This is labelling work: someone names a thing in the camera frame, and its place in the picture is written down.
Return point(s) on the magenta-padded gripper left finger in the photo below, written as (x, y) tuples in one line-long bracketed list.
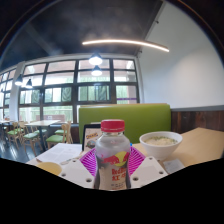
[(76, 171)]

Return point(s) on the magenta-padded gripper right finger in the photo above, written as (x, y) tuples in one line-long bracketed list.
[(148, 170)]

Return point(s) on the clear red-capped drink bottle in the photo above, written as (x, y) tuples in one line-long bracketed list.
[(112, 156)]

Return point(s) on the white footed bowl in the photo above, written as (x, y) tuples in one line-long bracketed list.
[(160, 150)]

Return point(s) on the white paper sheet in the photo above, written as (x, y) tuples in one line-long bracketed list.
[(58, 152)]

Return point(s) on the small blue-capped tube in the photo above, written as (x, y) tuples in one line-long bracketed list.
[(131, 144)]

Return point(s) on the black-framed picture sign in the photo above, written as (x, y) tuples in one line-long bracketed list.
[(90, 136)]

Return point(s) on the group of green-seated wooden chairs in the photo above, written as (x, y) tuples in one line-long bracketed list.
[(55, 137)]

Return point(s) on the green upholstered bench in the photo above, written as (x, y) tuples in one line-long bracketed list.
[(140, 116)]

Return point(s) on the wooden dining table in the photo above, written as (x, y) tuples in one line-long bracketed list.
[(43, 122)]

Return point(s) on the group of pendant lamps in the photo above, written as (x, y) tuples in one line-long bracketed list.
[(95, 60)]

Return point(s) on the long linear ceiling light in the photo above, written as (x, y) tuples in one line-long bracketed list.
[(126, 41)]

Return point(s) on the dark-framed window wall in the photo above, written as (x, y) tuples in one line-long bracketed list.
[(76, 83)]

